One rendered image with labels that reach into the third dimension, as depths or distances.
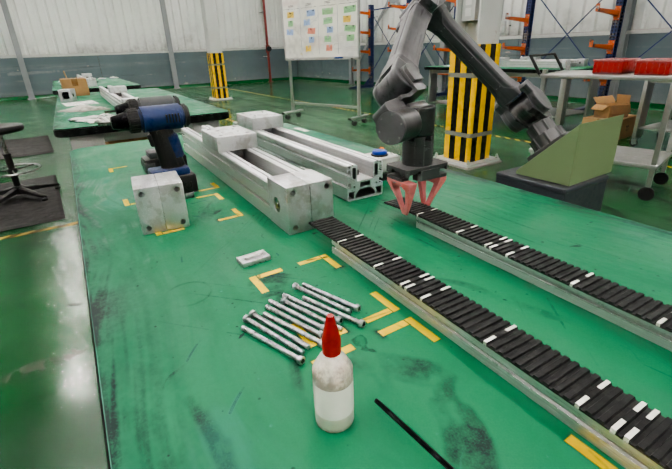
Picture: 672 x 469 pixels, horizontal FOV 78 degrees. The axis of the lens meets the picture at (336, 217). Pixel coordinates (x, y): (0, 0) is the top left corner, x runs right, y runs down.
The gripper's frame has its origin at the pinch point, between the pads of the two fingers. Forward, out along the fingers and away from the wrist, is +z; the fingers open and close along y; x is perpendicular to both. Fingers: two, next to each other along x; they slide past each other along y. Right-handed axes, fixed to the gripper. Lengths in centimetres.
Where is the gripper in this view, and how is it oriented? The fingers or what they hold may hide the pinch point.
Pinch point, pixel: (415, 207)
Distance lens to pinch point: 83.7
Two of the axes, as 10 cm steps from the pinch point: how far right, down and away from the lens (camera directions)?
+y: -8.6, 2.2, -4.7
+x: 5.1, 3.1, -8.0
